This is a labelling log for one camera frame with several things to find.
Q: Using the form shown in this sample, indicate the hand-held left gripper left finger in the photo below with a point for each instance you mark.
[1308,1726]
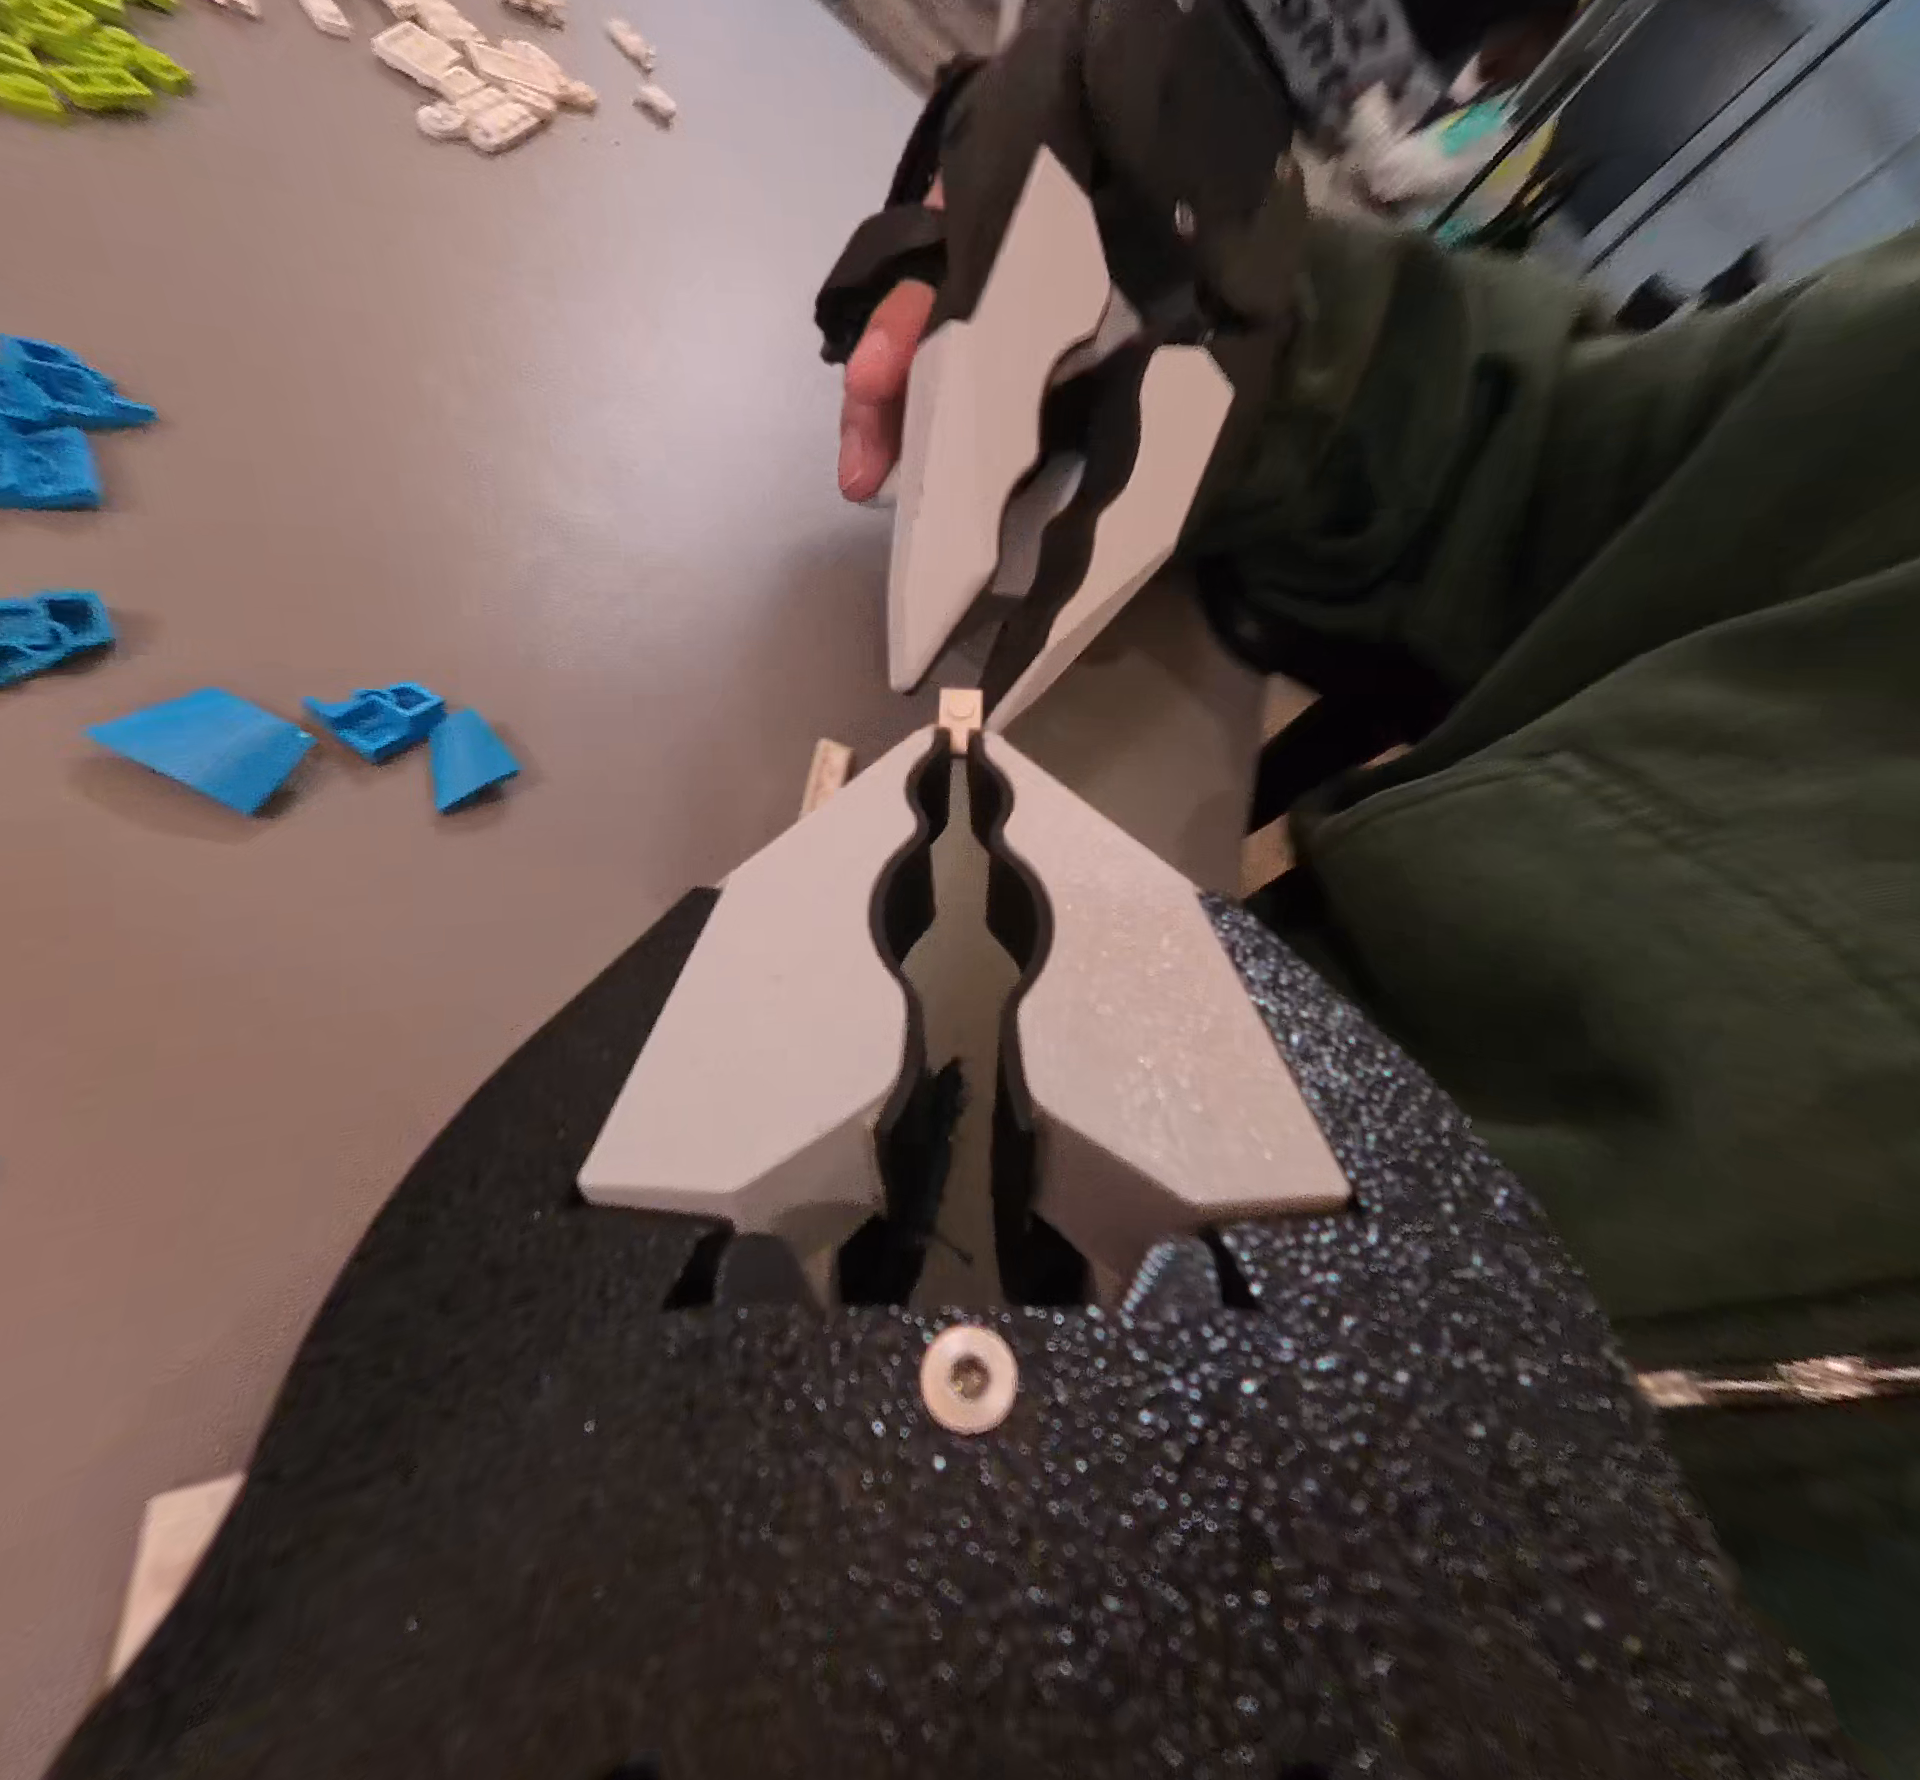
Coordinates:
[749,1045]

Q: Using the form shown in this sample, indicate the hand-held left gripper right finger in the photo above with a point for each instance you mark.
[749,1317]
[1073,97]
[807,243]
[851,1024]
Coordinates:
[1169,1063]

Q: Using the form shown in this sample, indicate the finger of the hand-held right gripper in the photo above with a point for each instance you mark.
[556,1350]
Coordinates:
[966,460]
[1164,489]

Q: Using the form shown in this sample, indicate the white lego plate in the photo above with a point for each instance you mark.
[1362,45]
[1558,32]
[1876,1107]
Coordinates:
[960,712]

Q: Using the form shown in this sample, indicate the person's right forearm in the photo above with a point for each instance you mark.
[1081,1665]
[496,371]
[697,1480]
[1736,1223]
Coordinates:
[1573,460]

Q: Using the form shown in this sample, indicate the pile of blue lego pieces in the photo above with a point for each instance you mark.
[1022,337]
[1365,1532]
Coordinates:
[208,752]

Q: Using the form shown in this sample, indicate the pile of white lego pieces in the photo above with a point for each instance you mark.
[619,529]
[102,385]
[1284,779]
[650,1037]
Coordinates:
[449,56]

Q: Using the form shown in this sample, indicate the pile of lime lego pieces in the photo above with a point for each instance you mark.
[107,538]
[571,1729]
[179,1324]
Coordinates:
[76,24]

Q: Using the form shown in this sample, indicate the person's right hand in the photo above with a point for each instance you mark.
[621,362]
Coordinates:
[876,385]

